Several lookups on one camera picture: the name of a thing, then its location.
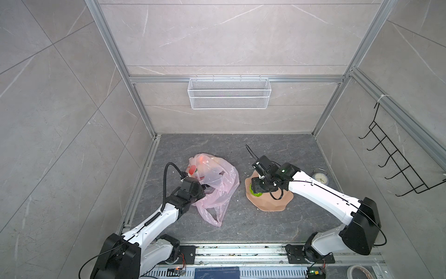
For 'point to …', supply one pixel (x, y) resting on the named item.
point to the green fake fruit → (252, 191)
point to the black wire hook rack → (415, 182)
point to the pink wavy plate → (274, 200)
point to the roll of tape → (349, 276)
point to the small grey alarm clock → (321, 175)
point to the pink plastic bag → (220, 179)
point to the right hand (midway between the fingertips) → (256, 185)
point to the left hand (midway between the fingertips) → (201, 185)
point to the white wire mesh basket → (229, 93)
